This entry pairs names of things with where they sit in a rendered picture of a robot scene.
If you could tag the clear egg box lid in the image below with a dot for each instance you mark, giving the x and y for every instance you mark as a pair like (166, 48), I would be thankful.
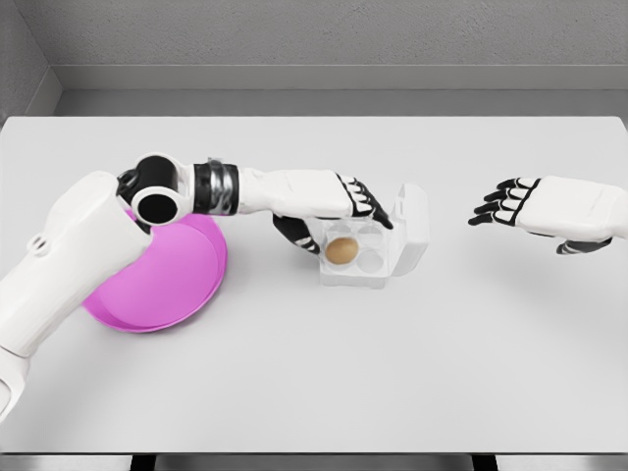
(412, 223)

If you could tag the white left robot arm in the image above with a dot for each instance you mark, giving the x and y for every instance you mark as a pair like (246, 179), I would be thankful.
(73, 230)

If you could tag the pink round plate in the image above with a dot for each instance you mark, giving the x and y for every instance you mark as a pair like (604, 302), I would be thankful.
(162, 279)

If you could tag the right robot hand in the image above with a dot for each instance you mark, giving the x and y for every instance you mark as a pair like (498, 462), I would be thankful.
(549, 206)

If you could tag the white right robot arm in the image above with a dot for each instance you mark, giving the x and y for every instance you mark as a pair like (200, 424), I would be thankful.
(619, 213)

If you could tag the brown egg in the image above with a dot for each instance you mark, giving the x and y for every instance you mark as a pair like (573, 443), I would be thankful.
(342, 249)

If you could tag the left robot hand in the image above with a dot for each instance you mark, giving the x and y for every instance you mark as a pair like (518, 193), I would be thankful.
(314, 193)

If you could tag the clear plastic egg box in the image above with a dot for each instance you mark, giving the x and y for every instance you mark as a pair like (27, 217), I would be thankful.
(354, 250)

